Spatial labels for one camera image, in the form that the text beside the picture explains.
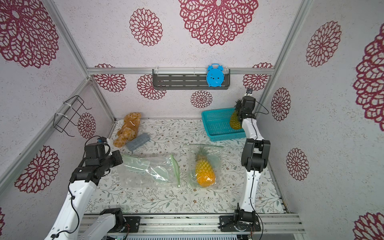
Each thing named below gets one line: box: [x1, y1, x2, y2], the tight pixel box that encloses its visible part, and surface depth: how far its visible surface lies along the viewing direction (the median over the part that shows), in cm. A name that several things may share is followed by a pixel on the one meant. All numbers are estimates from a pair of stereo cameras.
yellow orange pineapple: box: [194, 145, 216, 188], surface depth 83 cm
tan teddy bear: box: [113, 112, 142, 148], surface depth 106 cm
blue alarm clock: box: [206, 63, 225, 87], surface depth 90 cm
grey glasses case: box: [125, 132, 152, 154], surface depth 105 cm
